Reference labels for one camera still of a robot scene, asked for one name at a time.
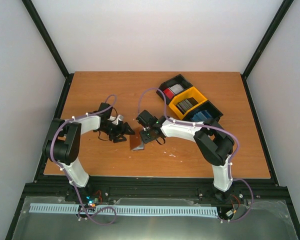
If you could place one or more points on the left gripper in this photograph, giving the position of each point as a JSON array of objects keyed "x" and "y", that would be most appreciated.
[{"x": 121, "y": 132}]

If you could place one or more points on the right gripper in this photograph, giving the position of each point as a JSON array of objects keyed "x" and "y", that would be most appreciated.
[{"x": 145, "y": 139}]

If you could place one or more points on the brown leather card holder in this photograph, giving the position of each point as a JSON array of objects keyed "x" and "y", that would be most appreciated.
[{"x": 136, "y": 143}]

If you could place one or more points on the yellow bin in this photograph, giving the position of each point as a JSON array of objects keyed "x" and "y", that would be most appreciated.
[{"x": 191, "y": 92}]

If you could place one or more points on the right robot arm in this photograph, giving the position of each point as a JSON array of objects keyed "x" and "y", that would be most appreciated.
[{"x": 215, "y": 144}]

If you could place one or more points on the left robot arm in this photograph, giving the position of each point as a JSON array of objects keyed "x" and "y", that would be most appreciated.
[{"x": 62, "y": 142}]

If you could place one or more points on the dark grey card stack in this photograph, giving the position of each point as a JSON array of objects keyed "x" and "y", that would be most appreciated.
[{"x": 186, "y": 104}]

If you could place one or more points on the red card stack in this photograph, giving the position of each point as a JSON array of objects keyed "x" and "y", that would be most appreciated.
[{"x": 169, "y": 93}]

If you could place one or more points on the white card stack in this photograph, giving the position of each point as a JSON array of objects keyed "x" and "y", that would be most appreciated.
[{"x": 177, "y": 88}]

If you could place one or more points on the blue card stack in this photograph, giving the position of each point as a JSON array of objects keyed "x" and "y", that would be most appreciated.
[{"x": 201, "y": 116}]

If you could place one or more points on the black bin left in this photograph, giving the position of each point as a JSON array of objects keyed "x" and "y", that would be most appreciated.
[{"x": 178, "y": 79}]

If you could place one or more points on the black bin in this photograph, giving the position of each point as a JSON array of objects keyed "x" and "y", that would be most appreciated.
[
  {"x": 207, "y": 105},
  {"x": 178, "y": 79}
]

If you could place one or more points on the black bin right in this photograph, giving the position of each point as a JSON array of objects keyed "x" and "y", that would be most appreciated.
[{"x": 207, "y": 105}]

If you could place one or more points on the small circuit board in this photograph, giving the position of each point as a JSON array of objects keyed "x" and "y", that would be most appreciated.
[{"x": 94, "y": 199}]

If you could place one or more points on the right base connector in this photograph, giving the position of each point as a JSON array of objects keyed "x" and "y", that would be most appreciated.
[{"x": 230, "y": 213}]

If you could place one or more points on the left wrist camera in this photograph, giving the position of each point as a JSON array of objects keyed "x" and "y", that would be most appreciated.
[{"x": 116, "y": 120}]

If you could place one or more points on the light blue cable duct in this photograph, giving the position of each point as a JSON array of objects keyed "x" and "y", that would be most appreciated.
[{"x": 127, "y": 210}]

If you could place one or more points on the left black frame post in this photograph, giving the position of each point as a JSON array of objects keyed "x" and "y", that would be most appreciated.
[{"x": 37, "y": 20}]

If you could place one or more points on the black frame post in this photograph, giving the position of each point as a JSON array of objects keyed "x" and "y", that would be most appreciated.
[
  {"x": 37, "y": 20},
  {"x": 273, "y": 26}
]

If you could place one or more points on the right black frame post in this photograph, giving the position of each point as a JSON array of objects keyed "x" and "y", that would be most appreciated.
[{"x": 273, "y": 26}]

